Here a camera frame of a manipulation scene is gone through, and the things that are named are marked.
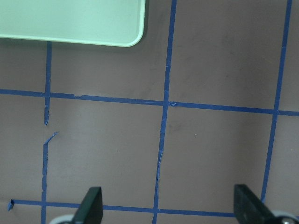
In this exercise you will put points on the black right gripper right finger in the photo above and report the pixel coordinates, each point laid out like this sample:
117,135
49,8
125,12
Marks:
248,208

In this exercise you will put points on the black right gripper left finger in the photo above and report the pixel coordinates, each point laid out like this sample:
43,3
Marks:
90,210

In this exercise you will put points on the light green plastic tray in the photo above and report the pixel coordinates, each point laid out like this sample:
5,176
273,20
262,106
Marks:
117,23

